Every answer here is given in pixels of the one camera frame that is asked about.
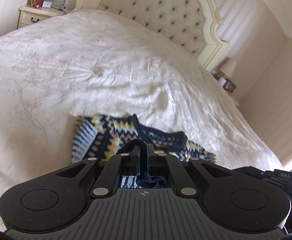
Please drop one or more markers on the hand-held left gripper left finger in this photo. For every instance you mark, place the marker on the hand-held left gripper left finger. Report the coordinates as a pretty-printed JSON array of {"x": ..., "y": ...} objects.
[{"x": 135, "y": 158}]

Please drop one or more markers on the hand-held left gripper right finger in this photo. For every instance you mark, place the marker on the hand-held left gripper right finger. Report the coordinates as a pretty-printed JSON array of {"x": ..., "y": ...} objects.
[{"x": 151, "y": 158}]

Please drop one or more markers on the navy yellow patterned knit sweater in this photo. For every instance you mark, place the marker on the navy yellow patterned knit sweater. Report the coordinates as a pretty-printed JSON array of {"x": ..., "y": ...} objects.
[{"x": 105, "y": 137}]

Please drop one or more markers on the cream floral bedspread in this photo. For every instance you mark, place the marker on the cream floral bedspread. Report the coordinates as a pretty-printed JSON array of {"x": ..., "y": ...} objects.
[{"x": 90, "y": 75}]

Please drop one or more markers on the white bottle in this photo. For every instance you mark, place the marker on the white bottle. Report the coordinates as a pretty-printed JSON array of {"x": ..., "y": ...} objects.
[{"x": 222, "y": 81}]

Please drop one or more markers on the cream shade table lamp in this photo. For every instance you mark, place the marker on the cream shade table lamp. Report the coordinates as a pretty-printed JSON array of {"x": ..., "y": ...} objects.
[{"x": 228, "y": 67}]

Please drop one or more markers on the cream tufted headboard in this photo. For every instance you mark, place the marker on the cream tufted headboard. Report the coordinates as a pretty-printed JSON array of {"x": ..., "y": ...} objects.
[{"x": 158, "y": 7}]

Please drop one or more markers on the cream nightstand with drawer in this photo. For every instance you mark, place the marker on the cream nightstand with drawer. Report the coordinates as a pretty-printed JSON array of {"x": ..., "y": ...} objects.
[{"x": 34, "y": 15}]

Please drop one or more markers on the small white alarm clock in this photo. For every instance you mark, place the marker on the small white alarm clock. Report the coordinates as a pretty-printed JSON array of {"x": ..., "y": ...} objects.
[{"x": 46, "y": 4}]

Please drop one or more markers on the red bottle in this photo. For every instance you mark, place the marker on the red bottle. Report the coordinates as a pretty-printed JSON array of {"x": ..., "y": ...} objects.
[{"x": 39, "y": 0}]

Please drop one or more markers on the dark picture frame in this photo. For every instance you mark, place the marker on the dark picture frame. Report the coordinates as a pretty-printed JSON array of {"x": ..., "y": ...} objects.
[{"x": 230, "y": 86}]

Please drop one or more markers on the white wall device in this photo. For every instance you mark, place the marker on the white wall device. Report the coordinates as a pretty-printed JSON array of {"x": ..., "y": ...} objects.
[{"x": 64, "y": 4}]

